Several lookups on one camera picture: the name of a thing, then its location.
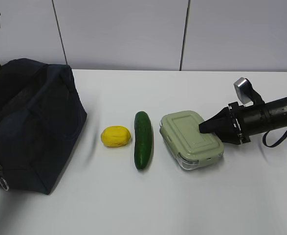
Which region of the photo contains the green cucumber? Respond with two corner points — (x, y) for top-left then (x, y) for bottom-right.
(134, 111), (153, 170)

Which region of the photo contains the dark navy fabric lunch bag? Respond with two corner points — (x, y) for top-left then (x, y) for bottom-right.
(0, 58), (87, 194)

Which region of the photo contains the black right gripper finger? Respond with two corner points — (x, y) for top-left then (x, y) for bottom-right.
(199, 107), (231, 134)
(215, 127), (242, 145)

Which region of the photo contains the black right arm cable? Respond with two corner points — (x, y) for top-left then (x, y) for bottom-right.
(262, 124), (287, 148)

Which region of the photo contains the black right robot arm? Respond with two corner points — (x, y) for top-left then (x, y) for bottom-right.
(199, 97), (287, 148)

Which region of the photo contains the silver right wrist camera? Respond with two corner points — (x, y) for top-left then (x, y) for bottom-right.
(233, 77), (252, 105)

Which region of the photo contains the yellow lemon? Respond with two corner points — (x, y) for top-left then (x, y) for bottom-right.
(101, 126), (131, 147)

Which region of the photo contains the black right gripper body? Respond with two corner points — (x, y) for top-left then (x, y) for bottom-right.
(228, 102), (251, 144)

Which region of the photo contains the green lidded glass food container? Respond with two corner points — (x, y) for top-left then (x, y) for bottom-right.
(160, 110), (224, 170)

